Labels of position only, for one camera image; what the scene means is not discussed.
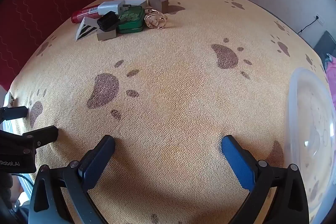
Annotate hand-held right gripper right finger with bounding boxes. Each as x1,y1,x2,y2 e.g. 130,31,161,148
221,135,310,224

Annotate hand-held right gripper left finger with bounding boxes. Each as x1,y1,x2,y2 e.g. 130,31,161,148
28,135,116,224

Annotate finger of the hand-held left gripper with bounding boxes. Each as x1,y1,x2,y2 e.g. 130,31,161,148
0,106,28,120
22,126,59,148

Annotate clear plastic bowl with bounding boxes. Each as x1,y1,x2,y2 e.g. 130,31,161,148
287,68,336,224

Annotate white striped wedge block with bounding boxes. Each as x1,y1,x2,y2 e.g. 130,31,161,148
76,17,100,42

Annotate long grey-brown block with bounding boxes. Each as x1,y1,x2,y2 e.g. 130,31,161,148
97,28,118,41

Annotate red candy tube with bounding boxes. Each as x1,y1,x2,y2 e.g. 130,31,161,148
71,5,101,24

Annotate small black ribbed item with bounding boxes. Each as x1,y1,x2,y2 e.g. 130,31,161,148
97,11,120,31

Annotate green embossed case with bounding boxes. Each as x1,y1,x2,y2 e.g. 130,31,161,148
117,7,145,33

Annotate white rounded block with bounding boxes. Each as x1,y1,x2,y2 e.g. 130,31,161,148
98,1,126,16

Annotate gold ring ornament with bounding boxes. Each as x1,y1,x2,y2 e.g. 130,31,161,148
144,8,168,29

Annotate short grey-brown block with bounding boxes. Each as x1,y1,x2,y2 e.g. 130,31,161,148
148,0,169,12

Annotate yellow paw-print blanket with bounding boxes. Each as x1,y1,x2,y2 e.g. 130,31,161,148
9,0,331,224

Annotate pink dotted duvet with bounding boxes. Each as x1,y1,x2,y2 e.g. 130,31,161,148
324,55,336,83

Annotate grey bed headboard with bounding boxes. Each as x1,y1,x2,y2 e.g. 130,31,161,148
314,31,336,62

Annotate black power cable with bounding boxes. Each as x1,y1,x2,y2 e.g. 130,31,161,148
298,18,319,34

